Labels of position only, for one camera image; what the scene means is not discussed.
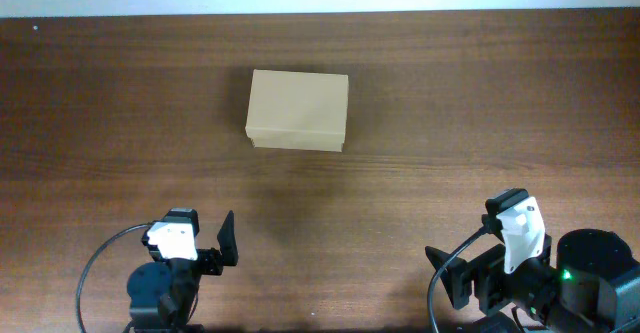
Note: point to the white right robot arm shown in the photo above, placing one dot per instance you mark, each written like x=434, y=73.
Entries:
x=588, y=281

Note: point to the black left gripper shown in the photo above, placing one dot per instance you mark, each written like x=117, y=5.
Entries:
x=211, y=261

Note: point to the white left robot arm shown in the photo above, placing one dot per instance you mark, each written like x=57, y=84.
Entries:
x=164, y=292

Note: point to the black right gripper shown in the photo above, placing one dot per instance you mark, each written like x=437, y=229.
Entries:
x=480, y=279

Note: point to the cardboard box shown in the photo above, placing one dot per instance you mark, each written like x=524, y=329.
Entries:
x=297, y=110

